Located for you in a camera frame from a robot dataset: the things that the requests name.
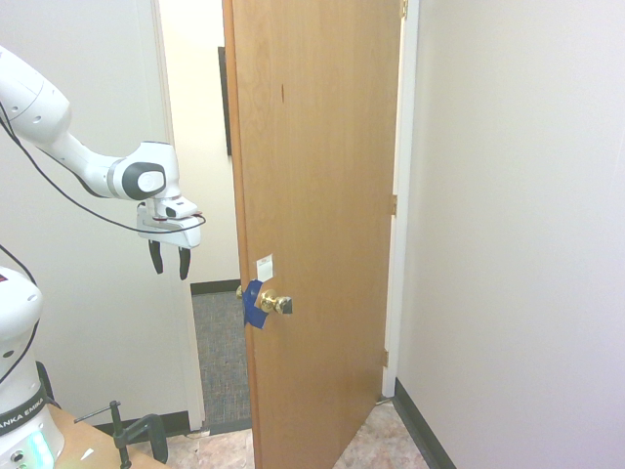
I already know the black wall baseboard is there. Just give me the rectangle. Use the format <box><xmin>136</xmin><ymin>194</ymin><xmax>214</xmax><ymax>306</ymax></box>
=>
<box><xmin>91</xmin><ymin>409</ymin><xmax>190</xmax><ymax>440</ymax></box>
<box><xmin>393</xmin><ymin>376</ymin><xmax>458</xmax><ymax>469</ymax></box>
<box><xmin>189</xmin><ymin>279</ymin><xmax>241</xmax><ymax>296</ymax></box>

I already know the blue tape strip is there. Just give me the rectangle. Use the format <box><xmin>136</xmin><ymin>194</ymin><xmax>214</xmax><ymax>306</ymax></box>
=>
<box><xmin>242</xmin><ymin>278</ymin><xmax>272</xmax><ymax>330</ymax></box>

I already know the black metal clamp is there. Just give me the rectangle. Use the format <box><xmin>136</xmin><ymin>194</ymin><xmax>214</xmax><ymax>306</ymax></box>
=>
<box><xmin>73</xmin><ymin>400</ymin><xmax>169</xmax><ymax>469</ymax></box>

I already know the white door frame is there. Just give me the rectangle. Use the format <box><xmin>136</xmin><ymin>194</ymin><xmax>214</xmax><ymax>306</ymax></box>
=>
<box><xmin>148</xmin><ymin>0</ymin><xmax>421</xmax><ymax>433</ymax></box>

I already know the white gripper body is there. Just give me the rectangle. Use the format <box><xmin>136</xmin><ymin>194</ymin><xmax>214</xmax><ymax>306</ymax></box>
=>
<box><xmin>136</xmin><ymin>203</ymin><xmax>202</xmax><ymax>249</ymax></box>

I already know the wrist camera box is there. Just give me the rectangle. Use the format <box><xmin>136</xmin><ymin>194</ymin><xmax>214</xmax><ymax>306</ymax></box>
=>
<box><xmin>153</xmin><ymin>196</ymin><xmax>200</xmax><ymax>221</ymax></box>

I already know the brown wooden door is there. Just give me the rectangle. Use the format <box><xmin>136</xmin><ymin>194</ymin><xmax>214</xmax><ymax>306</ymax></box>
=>
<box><xmin>222</xmin><ymin>0</ymin><xmax>404</xmax><ymax>469</ymax></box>

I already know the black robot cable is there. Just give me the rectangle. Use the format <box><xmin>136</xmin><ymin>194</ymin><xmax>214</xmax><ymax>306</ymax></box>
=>
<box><xmin>0</xmin><ymin>102</ymin><xmax>207</xmax><ymax>385</ymax></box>

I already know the dark framed wall picture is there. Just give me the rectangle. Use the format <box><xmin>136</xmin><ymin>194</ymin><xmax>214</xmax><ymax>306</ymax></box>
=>
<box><xmin>217</xmin><ymin>45</ymin><xmax>232</xmax><ymax>157</ymax></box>

